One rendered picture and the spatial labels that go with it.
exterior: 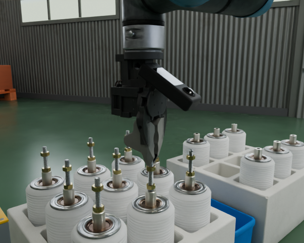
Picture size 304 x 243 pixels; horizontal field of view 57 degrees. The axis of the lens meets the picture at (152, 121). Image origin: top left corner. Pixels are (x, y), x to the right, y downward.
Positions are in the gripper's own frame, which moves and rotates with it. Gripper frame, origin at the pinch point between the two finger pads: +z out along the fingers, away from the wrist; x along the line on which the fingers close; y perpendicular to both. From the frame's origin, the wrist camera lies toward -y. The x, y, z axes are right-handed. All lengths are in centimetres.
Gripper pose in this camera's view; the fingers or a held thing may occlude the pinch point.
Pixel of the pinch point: (153, 158)
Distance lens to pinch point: 54.6
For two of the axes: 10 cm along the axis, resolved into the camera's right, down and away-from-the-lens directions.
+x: -4.8, 1.8, -8.6
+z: 0.0, 9.8, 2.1
